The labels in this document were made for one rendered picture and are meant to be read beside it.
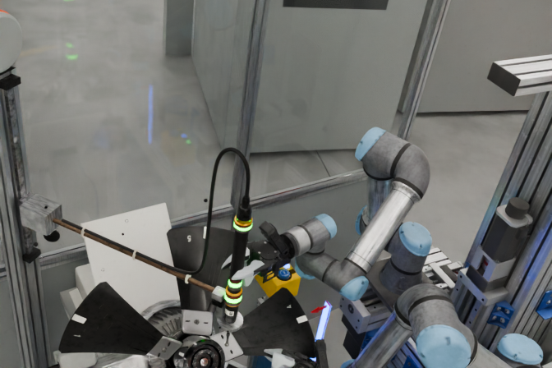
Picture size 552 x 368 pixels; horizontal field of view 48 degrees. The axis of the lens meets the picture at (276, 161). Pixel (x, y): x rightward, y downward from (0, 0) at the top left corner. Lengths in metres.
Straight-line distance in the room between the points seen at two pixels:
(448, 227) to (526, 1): 2.07
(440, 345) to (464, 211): 3.09
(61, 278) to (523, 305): 1.57
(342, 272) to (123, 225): 0.66
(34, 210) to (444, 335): 1.14
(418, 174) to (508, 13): 3.76
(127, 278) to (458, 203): 3.14
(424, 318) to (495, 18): 4.07
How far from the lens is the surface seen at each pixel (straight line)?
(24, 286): 2.13
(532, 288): 2.05
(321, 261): 1.75
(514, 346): 1.94
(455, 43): 5.32
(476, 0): 5.23
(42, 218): 1.85
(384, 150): 1.83
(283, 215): 2.69
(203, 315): 1.74
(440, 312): 1.57
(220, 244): 1.72
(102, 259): 1.88
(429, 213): 4.43
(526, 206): 1.92
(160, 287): 1.93
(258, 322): 1.84
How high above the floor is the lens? 2.59
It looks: 35 degrees down
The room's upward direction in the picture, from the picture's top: 9 degrees clockwise
